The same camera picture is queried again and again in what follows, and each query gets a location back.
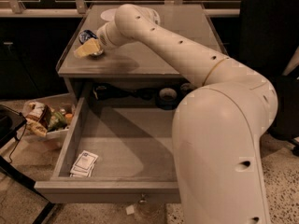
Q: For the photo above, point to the white ceramic bowl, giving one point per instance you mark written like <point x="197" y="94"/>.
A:
<point x="109" y="14"/>

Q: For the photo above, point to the black tape roll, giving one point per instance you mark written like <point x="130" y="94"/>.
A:
<point x="186" y="88"/>

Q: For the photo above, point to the grey cabinet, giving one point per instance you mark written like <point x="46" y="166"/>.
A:
<point x="137" y="47"/>

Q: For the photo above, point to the black office chair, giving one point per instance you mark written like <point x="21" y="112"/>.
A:
<point x="268" y="44"/>

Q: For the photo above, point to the bin of snack bags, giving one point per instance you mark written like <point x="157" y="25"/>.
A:
<point x="48" y="119"/>

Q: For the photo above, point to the grey open top drawer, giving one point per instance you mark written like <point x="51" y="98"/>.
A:
<point x="132" y="139"/>

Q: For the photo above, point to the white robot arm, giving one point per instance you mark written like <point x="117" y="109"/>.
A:
<point x="216" y="128"/>

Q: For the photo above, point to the blue pepsi can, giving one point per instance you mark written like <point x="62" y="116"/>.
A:
<point x="88" y="39"/>

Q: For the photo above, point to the blue tape roll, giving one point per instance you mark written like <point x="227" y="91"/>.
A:
<point x="167" y="99"/>

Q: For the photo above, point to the white paper packets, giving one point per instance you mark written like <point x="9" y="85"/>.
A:
<point x="84" y="164"/>

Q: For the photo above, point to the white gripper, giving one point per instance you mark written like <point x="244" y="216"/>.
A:
<point x="101" y="37"/>

